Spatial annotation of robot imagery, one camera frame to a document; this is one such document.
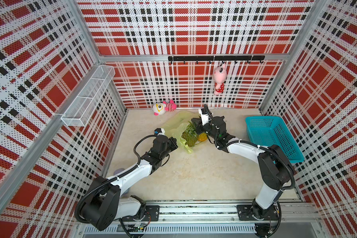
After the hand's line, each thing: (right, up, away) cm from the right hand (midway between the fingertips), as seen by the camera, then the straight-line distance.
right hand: (193, 118), depth 85 cm
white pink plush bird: (-24, +9, +28) cm, 38 cm away
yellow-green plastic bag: (-14, -4, +22) cm, 26 cm away
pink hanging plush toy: (+17, +28, +6) cm, 33 cm away
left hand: (-9, -12, +1) cm, 15 cm away
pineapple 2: (-1, -9, +1) cm, 9 cm away
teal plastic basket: (+57, -8, +22) cm, 62 cm away
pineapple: (+6, -12, +11) cm, 17 cm away
